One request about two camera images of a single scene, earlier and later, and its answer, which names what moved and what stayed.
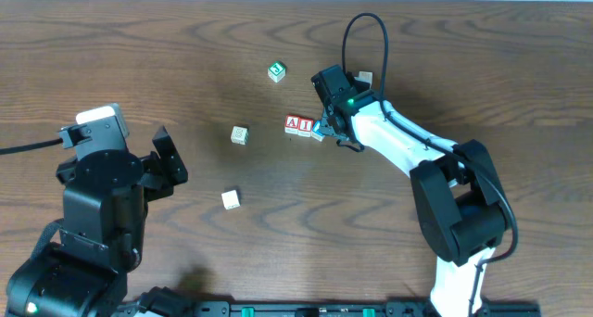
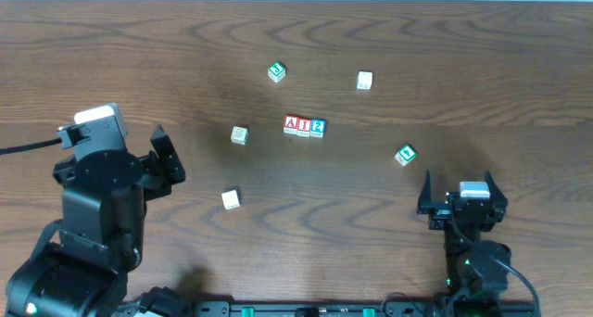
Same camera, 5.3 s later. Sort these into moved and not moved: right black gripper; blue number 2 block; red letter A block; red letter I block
Moved: right black gripper
Not moved: red letter I block; red letter A block; blue number 2 block
